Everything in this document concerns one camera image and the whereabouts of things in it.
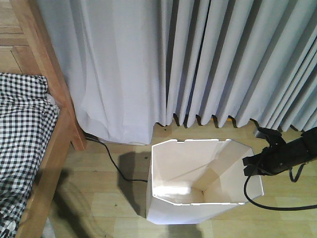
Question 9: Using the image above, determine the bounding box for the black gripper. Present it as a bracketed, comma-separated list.
[242, 141, 310, 176]

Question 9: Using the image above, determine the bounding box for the grey pleated curtain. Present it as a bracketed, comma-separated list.
[38, 0, 317, 144]

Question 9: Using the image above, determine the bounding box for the white plastic trash bin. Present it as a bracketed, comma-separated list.
[146, 139, 264, 225]

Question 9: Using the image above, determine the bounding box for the black power cord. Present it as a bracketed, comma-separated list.
[85, 133, 149, 182]

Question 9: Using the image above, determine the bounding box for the checkered folded quilt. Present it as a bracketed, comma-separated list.
[0, 72, 59, 238]

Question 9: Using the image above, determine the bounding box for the wooden bed frame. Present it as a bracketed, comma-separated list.
[0, 0, 87, 238]

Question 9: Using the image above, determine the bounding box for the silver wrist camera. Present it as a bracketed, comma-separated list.
[255, 127, 286, 147]

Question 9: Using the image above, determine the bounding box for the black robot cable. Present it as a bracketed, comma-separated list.
[243, 171, 317, 211]

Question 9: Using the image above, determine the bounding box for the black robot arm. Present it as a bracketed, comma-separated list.
[242, 127, 317, 176]

